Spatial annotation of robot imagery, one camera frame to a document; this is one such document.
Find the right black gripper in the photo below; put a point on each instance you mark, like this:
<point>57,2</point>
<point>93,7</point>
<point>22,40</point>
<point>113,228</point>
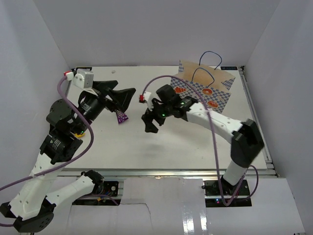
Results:
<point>148,116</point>

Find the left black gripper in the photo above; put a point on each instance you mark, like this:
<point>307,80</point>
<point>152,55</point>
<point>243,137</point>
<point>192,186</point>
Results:
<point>121,97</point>

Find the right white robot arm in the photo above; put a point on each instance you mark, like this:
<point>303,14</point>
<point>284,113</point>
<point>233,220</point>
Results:
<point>243,136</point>

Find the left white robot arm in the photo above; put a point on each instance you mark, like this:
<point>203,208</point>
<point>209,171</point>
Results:
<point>34,206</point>

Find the blue checkered paper bag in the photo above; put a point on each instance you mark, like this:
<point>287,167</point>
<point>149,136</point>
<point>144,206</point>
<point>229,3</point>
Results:
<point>212,83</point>

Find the purple m&m's packet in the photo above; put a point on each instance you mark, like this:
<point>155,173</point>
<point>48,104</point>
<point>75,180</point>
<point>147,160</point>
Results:
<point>121,117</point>

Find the white front cover sheet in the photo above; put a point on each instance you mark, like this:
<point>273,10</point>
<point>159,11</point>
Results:
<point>172,206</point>

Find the black xdof label sticker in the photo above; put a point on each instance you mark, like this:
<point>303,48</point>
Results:
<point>228,68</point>

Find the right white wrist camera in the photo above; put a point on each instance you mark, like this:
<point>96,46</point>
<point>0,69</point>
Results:
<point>146,98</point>

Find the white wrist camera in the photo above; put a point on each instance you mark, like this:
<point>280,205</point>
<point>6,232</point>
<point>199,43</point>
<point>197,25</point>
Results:
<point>146,98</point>
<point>82,79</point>

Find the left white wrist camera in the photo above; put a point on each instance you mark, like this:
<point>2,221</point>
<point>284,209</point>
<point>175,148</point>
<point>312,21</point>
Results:
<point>82,79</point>

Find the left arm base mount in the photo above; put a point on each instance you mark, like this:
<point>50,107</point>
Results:
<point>108,188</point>

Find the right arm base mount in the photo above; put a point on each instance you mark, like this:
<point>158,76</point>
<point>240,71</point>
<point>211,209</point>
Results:
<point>213,198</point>

